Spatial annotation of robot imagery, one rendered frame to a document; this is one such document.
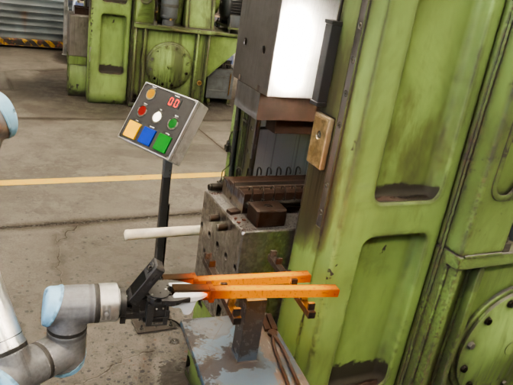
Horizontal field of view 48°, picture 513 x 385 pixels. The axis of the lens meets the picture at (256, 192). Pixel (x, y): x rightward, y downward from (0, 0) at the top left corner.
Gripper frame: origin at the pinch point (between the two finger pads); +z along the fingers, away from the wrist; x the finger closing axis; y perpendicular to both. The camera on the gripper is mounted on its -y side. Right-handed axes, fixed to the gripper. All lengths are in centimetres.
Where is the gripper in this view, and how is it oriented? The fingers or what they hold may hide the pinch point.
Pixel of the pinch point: (201, 289)
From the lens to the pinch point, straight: 144.4
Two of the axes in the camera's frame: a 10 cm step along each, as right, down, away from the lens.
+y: -1.7, 9.1, 3.8
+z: 9.3, 0.2, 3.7
